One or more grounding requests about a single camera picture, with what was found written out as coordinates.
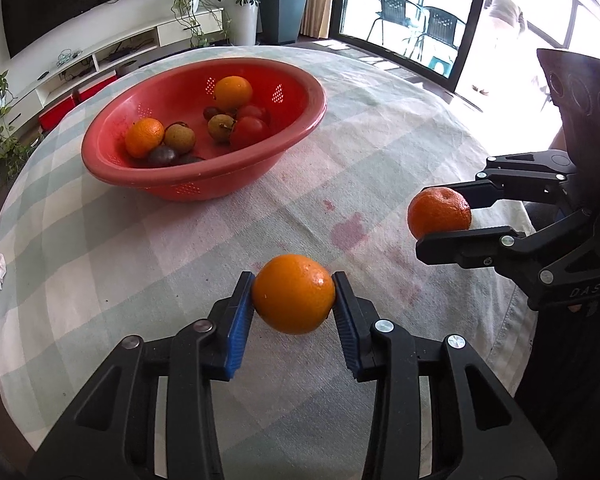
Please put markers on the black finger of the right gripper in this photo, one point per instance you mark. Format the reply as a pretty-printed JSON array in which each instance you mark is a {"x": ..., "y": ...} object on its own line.
[
  {"x": 506, "y": 250},
  {"x": 533, "y": 177}
]

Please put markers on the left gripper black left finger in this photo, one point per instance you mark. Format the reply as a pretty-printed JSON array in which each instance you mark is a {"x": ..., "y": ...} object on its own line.
[{"x": 108, "y": 429}]

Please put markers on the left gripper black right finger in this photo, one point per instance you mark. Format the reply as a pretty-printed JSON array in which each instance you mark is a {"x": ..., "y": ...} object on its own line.
[{"x": 435, "y": 400}]

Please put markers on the dimpled mandarin orange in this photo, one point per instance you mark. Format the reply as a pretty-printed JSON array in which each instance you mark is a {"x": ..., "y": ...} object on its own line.
[{"x": 437, "y": 209}]

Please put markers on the large orange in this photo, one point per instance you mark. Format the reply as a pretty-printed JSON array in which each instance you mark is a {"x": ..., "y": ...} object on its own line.
[{"x": 293, "y": 294}]

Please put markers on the red plum fruit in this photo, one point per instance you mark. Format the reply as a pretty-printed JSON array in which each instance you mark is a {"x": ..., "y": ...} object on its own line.
[{"x": 247, "y": 131}]

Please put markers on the small orange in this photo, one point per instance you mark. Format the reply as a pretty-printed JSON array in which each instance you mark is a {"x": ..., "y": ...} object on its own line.
[
  {"x": 143, "y": 136},
  {"x": 232, "y": 92}
]

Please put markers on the yellowish small fruit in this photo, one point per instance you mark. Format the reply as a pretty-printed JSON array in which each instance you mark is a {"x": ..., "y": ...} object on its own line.
[{"x": 180, "y": 138}]

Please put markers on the small orange front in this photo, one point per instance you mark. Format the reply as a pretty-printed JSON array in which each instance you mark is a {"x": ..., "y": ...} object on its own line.
[{"x": 232, "y": 92}]

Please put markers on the small red tomato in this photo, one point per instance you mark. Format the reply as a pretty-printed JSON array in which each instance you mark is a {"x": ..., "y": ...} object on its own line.
[{"x": 252, "y": 111}]

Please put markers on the person on balcony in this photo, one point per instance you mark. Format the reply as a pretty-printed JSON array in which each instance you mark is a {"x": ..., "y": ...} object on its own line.
[{"x": 507, "y": 11}]

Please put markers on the black balcony chair right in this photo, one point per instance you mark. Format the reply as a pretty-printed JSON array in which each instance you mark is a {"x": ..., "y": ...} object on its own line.
[{"x": 440, "y": 26}]

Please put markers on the black balcony chair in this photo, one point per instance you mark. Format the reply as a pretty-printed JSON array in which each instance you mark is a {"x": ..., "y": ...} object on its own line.
[
  {"x": 403, "y": 16},
  {"x": 440, "y": 26}
]

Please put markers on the checkered tablecloth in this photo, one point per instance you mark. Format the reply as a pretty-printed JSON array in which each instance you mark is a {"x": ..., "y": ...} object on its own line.
[{"x": 88, "y": 264}]

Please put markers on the black balcony chair left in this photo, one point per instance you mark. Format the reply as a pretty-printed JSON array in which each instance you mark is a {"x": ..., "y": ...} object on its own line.
[{"x": 403, "y": 16}]

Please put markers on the red plastic basin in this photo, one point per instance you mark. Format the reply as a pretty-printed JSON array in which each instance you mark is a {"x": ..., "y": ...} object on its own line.
[{"x": 294, "y": 100}]

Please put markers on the dark purple plum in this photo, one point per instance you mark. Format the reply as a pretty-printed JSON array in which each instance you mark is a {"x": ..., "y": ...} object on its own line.
[{"x": 161, "y": 156}]

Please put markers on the dark plum at rim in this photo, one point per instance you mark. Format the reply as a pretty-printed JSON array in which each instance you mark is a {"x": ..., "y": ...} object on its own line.
[{"x": 189, "y": 159}]

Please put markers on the tall plant blue pot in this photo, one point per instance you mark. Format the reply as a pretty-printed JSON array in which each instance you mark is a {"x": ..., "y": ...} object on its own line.
[{"x": 280, "y": 20}]

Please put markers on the yellow-brown fruit in basin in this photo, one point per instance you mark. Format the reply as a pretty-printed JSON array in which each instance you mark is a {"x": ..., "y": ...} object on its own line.
[{"x": 220, "y": 127}]

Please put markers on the red storage box left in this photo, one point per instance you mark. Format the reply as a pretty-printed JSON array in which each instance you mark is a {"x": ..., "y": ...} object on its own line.
[{"x": 50, "y": 118}]

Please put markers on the red storage box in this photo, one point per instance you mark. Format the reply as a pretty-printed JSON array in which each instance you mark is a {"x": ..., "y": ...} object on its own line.
[
  {"x": 50, "y": 118},
  {"x": 91, "y": 88}
]

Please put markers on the small red fruit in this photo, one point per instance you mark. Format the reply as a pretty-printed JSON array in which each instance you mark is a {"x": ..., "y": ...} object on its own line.
[{"x": 211, "y": 111}]

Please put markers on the red storage box right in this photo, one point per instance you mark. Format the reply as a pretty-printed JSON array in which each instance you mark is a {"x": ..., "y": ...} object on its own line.
[{"x": 91, "y": 88}]

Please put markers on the bushy plant white pot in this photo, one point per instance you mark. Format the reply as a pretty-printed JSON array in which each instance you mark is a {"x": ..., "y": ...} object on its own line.
[{"x": 241, "y": 21}]

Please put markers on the white TV console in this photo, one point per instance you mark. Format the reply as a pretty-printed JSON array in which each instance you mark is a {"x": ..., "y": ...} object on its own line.
[{"x": 143, "y": 44}]

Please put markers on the trailing ivy on console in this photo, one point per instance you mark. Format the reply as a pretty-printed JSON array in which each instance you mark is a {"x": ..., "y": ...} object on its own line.
[{"x": 203, "y": 23}]

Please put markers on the small grey pot under console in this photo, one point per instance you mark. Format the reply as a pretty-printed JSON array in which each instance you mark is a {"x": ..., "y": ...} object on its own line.
[{"x": 126, "y": 68}]

